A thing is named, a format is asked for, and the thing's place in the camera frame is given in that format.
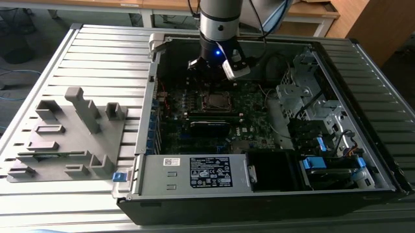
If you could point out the silver square CPU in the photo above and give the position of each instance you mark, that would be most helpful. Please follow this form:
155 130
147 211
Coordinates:
217 100

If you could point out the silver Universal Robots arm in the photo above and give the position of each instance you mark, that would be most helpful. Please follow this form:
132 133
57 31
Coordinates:
220 14

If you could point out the dark installed RAM stick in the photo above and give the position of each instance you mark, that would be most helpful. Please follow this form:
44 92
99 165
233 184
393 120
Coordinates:
213 114

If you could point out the black graphics card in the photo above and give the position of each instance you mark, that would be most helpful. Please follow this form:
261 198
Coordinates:
208 128

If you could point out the silver metal drive cage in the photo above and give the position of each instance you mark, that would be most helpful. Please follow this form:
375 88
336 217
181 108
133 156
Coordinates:
291 92

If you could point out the green motherboard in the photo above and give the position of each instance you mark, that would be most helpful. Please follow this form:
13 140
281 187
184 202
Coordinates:
252 121

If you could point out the dark chipset heat sink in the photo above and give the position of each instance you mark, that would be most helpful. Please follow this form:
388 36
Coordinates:
240 146

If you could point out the small blue plastic clip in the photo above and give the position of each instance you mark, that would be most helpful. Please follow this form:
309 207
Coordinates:
360 162
320 144

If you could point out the black plastic fan shroud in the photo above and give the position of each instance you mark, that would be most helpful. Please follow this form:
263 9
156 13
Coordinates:
272 170

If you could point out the grey power supply unit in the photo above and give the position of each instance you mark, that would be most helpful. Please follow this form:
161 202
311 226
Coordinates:
155 179

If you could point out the blue disk carrier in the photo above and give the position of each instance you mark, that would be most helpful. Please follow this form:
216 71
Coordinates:
313 162

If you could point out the grey parts rack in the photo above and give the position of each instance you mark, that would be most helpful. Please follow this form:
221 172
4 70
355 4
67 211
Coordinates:
77 143

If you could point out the wooden cabinet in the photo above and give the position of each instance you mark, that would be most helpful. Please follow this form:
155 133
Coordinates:
381 24

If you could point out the blue case latch tab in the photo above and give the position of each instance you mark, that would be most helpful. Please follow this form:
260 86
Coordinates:
119 177

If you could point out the dark hard disk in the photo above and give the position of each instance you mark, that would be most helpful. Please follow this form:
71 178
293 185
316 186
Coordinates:
327 173

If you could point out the black office chair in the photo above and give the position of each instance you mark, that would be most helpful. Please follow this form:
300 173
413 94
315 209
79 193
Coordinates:
16 48

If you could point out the black open PC case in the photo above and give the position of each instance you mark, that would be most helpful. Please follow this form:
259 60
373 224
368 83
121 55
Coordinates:
227 208

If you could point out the pale blue rounded object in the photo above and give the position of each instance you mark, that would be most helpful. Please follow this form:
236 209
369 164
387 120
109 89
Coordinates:
45 231

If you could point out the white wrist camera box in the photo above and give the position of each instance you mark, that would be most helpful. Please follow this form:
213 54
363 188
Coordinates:
236 70

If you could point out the wooden desk white frame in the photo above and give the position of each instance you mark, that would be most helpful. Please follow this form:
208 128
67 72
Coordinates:
317 12
80 2

